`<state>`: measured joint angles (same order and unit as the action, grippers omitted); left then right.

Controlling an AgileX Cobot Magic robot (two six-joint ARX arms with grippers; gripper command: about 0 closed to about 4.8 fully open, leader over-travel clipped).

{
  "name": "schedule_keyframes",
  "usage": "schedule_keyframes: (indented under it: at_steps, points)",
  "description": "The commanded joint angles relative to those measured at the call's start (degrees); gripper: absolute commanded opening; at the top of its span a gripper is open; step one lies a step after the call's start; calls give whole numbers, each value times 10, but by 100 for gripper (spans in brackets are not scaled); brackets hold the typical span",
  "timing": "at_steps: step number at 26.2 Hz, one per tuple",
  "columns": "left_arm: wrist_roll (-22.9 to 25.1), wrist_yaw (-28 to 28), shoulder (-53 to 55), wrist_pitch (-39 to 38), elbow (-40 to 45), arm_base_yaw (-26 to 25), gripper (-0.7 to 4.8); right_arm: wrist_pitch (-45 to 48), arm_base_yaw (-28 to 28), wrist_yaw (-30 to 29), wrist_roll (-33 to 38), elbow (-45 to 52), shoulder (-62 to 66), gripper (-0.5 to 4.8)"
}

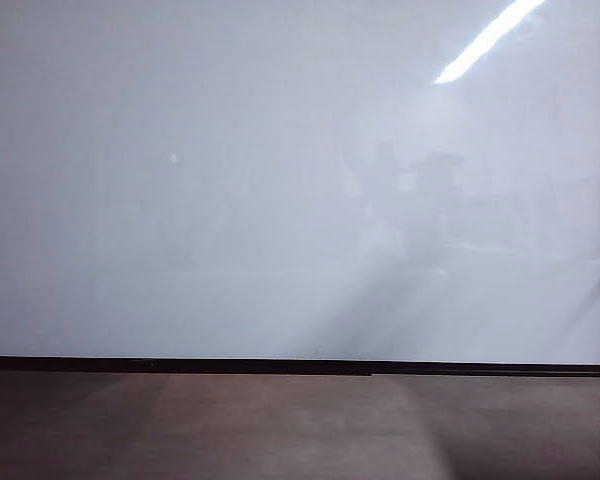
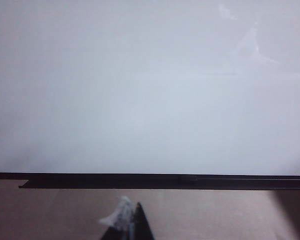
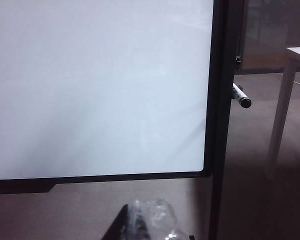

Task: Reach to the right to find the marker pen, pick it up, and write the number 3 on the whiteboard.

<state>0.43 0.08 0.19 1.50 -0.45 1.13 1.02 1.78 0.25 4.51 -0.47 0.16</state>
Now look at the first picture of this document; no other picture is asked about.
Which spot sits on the white whiteboard with black frame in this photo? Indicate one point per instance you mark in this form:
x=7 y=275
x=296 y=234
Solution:
x=230 y=175

